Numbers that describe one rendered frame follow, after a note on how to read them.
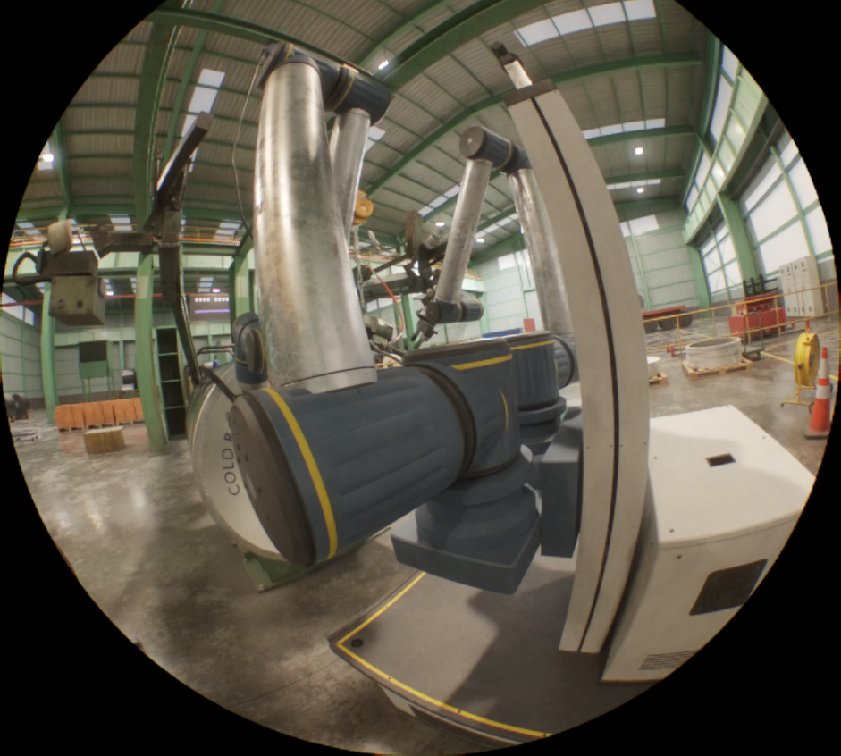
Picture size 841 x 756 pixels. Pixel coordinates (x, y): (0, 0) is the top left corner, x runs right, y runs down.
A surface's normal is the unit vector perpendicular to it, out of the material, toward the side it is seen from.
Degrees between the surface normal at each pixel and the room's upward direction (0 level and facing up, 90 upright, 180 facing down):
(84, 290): 90
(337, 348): 81
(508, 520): 23
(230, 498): 90
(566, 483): 90
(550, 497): 90
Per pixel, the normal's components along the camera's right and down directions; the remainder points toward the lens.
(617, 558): -0.59, 0.04
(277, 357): -0.35, -0.07
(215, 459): 0.73, -0.15
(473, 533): -0.18, -0.92
